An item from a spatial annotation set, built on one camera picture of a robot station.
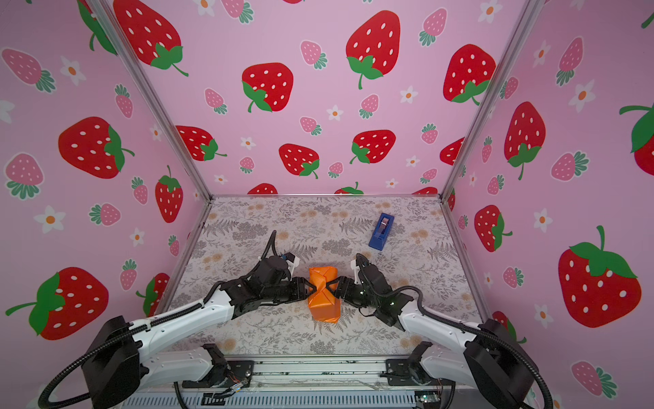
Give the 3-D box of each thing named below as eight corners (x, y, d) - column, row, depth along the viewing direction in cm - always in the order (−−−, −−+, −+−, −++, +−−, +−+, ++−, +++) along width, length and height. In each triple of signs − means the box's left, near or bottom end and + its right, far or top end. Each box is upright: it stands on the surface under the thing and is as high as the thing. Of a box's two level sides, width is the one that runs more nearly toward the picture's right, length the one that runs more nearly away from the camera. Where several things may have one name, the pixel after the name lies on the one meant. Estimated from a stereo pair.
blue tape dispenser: (368, 246, 106) (370, 236, 100) (379, 222, 114) (381, 212, 109) (382, 251, 104) (384, 241, 99) (391, 226, 113) (394, 216, 107)
